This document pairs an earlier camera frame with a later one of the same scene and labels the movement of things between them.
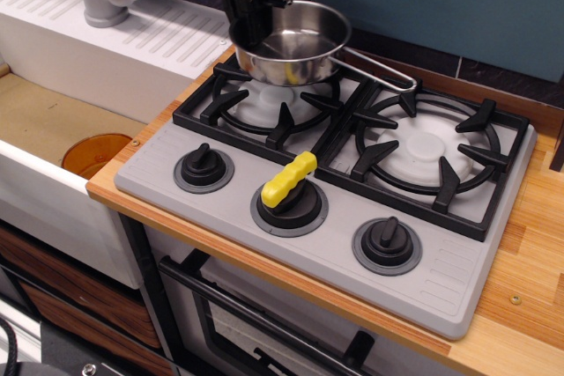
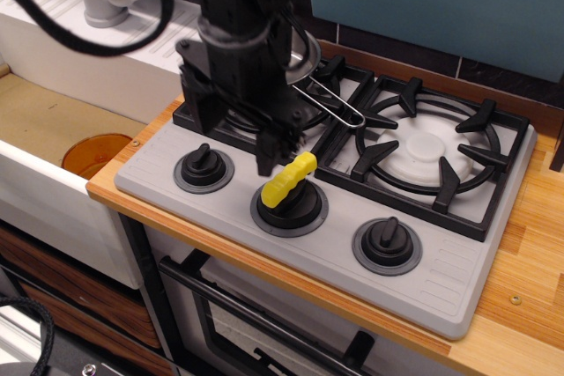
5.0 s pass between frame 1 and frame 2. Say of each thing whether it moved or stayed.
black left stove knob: stayed
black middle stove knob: stayed
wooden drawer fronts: stayed
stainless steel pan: moved
